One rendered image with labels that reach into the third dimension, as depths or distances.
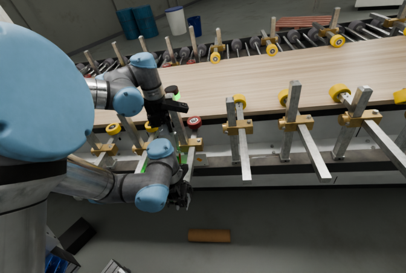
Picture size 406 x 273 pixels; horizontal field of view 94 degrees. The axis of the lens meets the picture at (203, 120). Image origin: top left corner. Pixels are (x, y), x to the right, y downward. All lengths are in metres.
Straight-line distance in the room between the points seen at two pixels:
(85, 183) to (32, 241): 0.26
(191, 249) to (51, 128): 1.52
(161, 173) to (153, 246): 1.26
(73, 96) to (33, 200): 0.09
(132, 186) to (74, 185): 0.14
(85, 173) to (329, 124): 1.18
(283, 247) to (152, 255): 0.92
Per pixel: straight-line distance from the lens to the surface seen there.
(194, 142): 0.97
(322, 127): 1.30
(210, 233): 1.58
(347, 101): 1.09
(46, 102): 0.20
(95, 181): 0.50
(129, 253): 1.81
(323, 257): 1.67
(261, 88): 1.25
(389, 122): 1.45
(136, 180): 0.53
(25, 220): 0.22
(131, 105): 0.51
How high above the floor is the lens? 1.55
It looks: 39 degrees down
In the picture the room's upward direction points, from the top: 13 degrees counter-clockwise
